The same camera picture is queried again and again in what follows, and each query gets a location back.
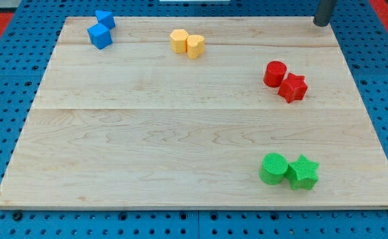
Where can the grey cylindrical robot arm tip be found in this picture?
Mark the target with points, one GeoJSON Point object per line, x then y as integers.
{"type": "Point", "coordinates": [324, 12]}

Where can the light wooden board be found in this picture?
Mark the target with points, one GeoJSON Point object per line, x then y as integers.
{"type": "Point", "coordinates": [135, 126]}

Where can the yellow heart block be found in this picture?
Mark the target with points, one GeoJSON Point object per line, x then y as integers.
{"type": "Point", "coordinates": [195, 46]}

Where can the yellow hexagon block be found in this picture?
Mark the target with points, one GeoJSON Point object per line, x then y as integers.
{"type": "Point", "coordinates": [178, 40]}

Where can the red cylinder block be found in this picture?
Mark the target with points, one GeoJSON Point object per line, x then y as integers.
{"type": "Point", "coordinates": [275, 72]}

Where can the green cylinder block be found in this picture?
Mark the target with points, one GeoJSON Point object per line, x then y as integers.
{"type": "Point", "coordinates": [274, 168]}

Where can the red star block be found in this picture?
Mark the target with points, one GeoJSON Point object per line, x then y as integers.
{"type": "Point", "coordinates": [293, 87]}

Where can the green star block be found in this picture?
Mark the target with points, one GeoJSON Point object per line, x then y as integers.
{"type": "Point", "coordinates": [302, 173]}

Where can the blue cube block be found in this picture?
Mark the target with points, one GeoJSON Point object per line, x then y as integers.
{"type": "Point", "coordinates": [100, 36]}

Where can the blue triangle block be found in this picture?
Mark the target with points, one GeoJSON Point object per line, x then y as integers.
{"type": "Point", "coordinates": [106, 18]}

